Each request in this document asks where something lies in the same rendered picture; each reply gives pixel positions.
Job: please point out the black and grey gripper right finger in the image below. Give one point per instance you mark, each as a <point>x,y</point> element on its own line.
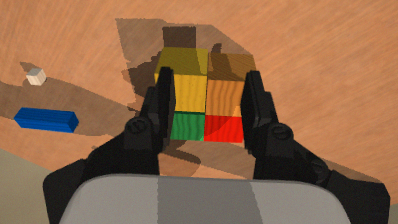
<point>272,143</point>

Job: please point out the green cube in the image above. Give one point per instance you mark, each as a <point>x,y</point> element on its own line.
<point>188,126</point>

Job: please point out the blue rectangular bar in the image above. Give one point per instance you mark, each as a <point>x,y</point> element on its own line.
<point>44,119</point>

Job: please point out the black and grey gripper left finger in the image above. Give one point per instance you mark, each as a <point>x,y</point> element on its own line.
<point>130,152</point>

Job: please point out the yellow cube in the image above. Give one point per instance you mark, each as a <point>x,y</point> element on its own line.
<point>190,76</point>

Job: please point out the red cube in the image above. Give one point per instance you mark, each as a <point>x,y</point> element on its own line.
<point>223,129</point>

